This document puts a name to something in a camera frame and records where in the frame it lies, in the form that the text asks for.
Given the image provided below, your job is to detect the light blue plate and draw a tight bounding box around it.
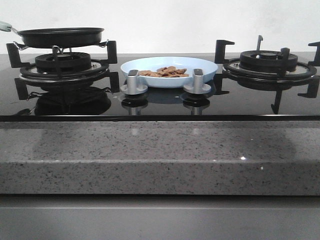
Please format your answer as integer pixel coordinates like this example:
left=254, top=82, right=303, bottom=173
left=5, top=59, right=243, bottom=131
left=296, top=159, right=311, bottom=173
left=120, top=56, right=218, bottom=88

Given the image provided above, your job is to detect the brown meat pieces pile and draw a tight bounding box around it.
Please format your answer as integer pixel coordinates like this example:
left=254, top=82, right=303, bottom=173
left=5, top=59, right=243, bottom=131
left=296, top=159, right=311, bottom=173
left=139, top=66, right=189, bottom=78

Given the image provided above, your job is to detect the black frying pan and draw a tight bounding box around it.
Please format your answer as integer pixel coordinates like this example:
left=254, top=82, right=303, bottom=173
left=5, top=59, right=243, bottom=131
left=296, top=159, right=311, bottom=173
left=0, top=21, right=105, bottom=49

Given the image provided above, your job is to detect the silver left stove knob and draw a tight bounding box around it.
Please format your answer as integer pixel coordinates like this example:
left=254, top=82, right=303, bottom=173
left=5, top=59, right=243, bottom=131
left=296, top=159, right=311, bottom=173
left=120, top=69, right=148, bottom=95

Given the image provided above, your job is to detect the silver stove knob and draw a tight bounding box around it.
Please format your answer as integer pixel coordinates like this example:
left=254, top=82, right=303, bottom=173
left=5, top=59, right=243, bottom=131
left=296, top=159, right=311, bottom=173
left=120, top=69, right=148, bottom=95
left=183, top=68, right=212, bottom=95

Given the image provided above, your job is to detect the silver right stove knob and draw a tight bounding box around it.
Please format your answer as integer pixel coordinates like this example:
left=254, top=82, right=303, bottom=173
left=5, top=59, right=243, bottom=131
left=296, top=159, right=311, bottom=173
left=183, top=68, right=212, bottom=95

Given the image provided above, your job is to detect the left black burner grate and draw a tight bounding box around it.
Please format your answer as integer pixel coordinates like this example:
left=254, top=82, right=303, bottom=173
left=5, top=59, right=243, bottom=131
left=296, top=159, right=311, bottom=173
left=6, top=40, right=120, bottom=99

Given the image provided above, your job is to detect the black burner grate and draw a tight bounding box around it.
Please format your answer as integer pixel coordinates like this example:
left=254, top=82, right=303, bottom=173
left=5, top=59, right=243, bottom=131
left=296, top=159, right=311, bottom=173
left=6, top=40, right=120, bottom=99
left=213, top=35, right=320, bottom=98

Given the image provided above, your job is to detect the black glass stove top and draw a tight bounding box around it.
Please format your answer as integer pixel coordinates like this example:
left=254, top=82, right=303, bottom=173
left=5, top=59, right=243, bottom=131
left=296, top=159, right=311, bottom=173
left=0, top=54, right=320, bottom=122

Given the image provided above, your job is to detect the right black burner grate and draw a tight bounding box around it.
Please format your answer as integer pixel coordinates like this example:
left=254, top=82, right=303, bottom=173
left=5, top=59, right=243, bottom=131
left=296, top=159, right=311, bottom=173
left=213, top=35, right=320, bottom=98

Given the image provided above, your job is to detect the grey cabinet drawer front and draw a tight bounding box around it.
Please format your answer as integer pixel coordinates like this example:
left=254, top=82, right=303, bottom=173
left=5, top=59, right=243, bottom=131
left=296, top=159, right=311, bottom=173
left=0, top=195, right=320, bottom=240

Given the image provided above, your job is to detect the wire pan support rack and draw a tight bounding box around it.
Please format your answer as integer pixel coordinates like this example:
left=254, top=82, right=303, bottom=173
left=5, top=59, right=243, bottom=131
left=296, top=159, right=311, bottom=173
left=13, top=39, right=112, bottom=53

